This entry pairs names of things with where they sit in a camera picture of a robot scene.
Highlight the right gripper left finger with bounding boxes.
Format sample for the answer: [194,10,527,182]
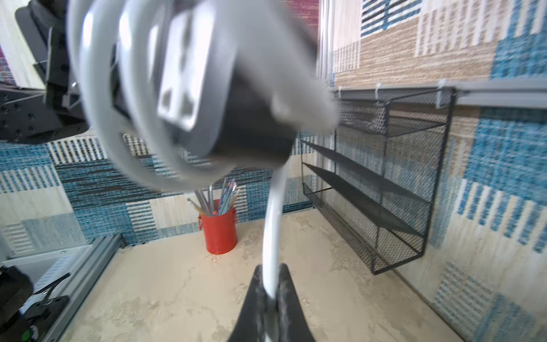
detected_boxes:
[227,265,267,342]

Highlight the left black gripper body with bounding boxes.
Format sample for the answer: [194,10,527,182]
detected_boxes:
[1,1,89,143]

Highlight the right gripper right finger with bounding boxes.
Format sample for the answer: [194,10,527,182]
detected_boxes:
[277,263,316,342]

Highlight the black power strip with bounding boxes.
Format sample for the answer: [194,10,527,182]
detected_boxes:
[110,0,319,159]

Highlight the grey cord of black strip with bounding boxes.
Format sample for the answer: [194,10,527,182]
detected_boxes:
[66,0,340,300]

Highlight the red pen cup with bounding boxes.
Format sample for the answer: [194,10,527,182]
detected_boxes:
[198,206,238,255]

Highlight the pens in red cup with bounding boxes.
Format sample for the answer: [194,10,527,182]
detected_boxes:
[186,178,240,217]

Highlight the aluminium front rail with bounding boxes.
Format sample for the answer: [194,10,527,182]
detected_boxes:
[0,234,125,342]

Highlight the black wire shelf rack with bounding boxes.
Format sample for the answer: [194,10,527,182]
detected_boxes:
[299,85,457,274]

